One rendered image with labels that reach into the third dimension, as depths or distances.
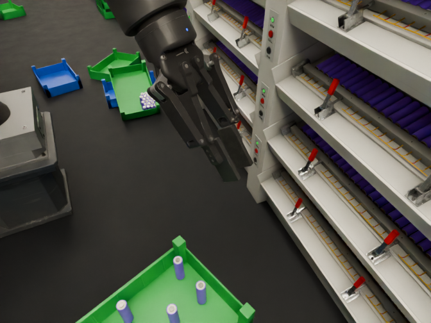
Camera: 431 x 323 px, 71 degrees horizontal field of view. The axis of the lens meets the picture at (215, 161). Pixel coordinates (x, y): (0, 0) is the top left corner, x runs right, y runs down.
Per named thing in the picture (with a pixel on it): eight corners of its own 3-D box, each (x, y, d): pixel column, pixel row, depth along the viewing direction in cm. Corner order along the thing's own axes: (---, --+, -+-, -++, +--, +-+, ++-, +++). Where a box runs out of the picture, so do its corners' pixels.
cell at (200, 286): (201, 306, 57) (200, 291, 53) (195, 299, 58) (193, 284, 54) (208, 300, 58) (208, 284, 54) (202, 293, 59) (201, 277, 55)
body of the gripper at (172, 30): (163, 27, 45) (194, 84, 47) (120, 43, 39) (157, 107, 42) (197, 1, 39) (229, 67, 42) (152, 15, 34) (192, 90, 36)
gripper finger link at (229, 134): (217, 130, 46) (219, 128, 47) (236, 168, 48) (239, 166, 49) (231, 126, 44) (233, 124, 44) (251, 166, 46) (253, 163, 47)
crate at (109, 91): (109, 108, 165) (105, 95, 160) (104, 91, 179) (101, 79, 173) (162, 98, 173) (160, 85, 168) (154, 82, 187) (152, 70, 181)
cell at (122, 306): (126, 326, 55) (118, 312, 50) (121, 318, 56) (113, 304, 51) (135, 318, 56) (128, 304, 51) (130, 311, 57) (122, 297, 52)
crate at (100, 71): (118, 83, 186) (115, 71, 180) (90, 78, 190) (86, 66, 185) (142, 63, 206) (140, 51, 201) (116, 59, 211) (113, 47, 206)
